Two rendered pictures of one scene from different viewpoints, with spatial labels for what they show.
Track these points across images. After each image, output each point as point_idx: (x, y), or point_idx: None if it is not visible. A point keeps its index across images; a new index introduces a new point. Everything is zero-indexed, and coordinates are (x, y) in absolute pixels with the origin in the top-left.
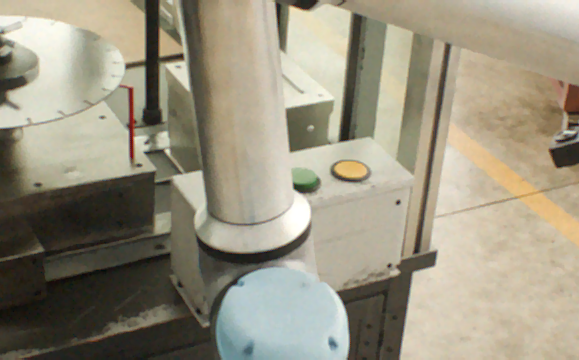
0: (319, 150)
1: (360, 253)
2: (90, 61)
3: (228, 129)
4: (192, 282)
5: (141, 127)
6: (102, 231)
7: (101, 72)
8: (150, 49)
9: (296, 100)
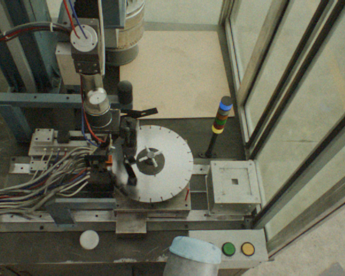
0: (242, 232)
1: (243, 265)
2: (181, 167)
3: None
4: None
5: (203, 157)
6: (170, 216)
7: (182, 176)
8: (211, 142)
9: (246, 199)
